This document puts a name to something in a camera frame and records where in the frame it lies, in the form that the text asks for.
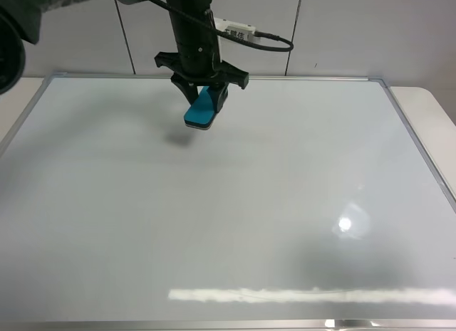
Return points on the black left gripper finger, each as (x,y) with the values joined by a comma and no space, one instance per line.
(218,93)
(187,85)

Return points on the white aluminium-framed whiteboard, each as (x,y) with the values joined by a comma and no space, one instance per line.
(310,204)

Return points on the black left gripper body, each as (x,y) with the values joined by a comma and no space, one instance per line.
(201,65)

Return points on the teal felt whiteboard eraser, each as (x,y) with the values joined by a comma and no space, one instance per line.
(201,113)

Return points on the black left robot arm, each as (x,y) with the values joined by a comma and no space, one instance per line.
(89,36)

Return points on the white labelled wrist camera box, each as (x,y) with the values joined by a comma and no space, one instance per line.
(240,31)

